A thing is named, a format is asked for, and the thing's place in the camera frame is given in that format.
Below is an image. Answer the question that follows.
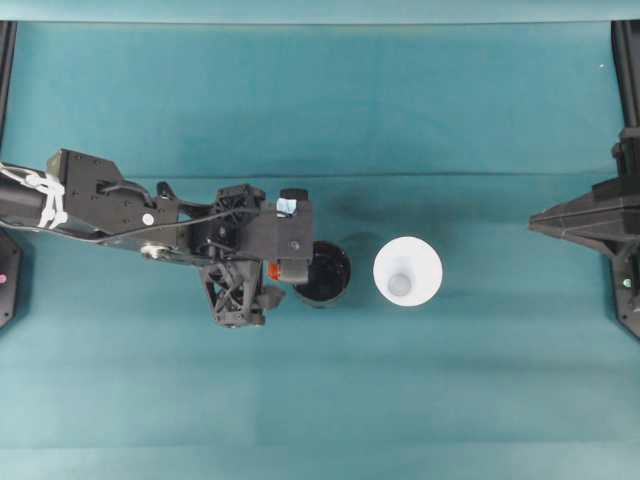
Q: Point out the blue-green table cloth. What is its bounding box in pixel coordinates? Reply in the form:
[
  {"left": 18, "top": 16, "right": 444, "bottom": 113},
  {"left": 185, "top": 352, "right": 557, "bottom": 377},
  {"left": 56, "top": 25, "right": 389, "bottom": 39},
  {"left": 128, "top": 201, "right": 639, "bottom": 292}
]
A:
[{"left": 0, "top": 19, "right": 640, "bottom": 480}]

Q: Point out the black frame bar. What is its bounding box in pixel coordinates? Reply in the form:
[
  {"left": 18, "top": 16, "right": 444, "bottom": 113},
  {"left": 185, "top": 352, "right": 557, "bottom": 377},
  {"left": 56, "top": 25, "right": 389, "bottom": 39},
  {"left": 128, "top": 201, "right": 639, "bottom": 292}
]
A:
[
  {"left": 610, "top": 19, "right": 640, "bottom": 131},
  {"left": 0, "top": 19, "right": 19, "bottom": 151}
]

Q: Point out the white paper cup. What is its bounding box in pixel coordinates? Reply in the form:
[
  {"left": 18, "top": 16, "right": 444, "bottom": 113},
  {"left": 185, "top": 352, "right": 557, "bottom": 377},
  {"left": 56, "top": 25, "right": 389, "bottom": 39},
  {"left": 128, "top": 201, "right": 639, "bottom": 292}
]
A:
[{"left": 373, "top": 234, "right": 445, "bottom": 311}]

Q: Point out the black cup holder red handle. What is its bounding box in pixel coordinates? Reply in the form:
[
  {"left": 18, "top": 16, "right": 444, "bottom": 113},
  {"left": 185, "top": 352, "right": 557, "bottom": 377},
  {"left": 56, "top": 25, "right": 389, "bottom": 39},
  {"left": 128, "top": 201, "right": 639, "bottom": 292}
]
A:
[{"left": 267, "top": 239, "right": 353, "bottom": 312}]

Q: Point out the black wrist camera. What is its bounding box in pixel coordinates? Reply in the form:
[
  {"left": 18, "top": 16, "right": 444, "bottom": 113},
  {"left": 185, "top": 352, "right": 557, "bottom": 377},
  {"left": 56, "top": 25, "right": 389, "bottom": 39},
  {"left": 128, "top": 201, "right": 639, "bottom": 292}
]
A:
[{"left": 234, "top": 187, "right": 316, "bottom": 285}]

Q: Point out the thin black camera cable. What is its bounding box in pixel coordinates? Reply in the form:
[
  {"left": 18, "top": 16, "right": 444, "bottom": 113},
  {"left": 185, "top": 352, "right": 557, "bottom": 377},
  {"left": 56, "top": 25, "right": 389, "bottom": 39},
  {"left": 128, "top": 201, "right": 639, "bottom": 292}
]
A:
[{"left": 94, "top": 207, "right": 296, "bottom": 247}]

